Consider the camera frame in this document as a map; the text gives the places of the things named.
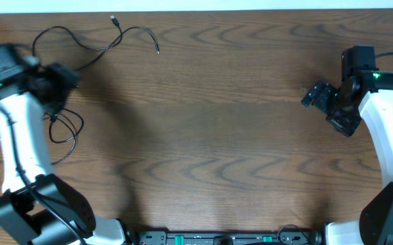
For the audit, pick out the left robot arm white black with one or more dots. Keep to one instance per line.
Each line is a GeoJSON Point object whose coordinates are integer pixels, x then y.
{"type": "Point", "coordinates": [36, 206]}

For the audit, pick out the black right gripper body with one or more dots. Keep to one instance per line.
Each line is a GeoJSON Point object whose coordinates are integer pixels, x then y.
{"type": "Point", "coordinates": [340, 113]}

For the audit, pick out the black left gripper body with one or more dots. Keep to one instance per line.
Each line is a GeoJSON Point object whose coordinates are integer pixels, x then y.
{"type": "Point", "coordinates": [57, 84]}

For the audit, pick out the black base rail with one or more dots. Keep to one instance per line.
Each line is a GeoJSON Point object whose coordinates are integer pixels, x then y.
{"type": "Point", "coordinates": [287, 235]}

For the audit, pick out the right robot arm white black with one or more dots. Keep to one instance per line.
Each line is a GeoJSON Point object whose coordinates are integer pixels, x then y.
{"type": "Point", "coordinates": [365, 95]}

